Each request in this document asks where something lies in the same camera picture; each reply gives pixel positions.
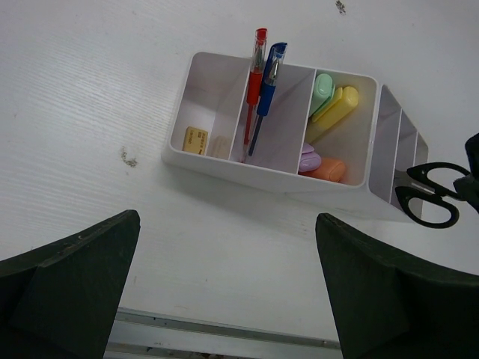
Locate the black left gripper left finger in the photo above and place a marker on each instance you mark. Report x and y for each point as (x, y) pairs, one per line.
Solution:
(60, 300)

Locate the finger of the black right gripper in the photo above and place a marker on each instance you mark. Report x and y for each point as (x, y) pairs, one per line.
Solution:
(467, 186)

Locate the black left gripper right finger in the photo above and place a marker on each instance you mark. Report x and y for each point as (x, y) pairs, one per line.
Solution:
(388, 303)

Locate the orange highlighter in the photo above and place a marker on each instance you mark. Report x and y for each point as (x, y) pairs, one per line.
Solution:
(332, 170)

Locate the yellow highlighter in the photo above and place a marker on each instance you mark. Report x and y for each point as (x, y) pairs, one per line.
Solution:
(342, 103)

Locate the purple highlighter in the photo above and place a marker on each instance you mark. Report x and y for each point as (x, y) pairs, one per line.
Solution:
(309, 159)

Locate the green highlighter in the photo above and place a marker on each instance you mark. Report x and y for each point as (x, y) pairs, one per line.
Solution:
(323, 90)

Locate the yellow brown eraser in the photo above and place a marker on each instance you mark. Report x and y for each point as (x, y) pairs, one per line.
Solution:
(195, 141)

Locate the blue gel pen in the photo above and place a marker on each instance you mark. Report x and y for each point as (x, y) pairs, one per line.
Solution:
(267, 89)

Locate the red gel pen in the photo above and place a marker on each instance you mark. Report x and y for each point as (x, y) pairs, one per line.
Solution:
(254, 82)

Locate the white divided organizer left box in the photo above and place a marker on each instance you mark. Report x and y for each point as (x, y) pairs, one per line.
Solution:
(213, 99)

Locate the aluminium front rail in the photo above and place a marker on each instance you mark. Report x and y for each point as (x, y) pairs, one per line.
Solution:
(137, 334)

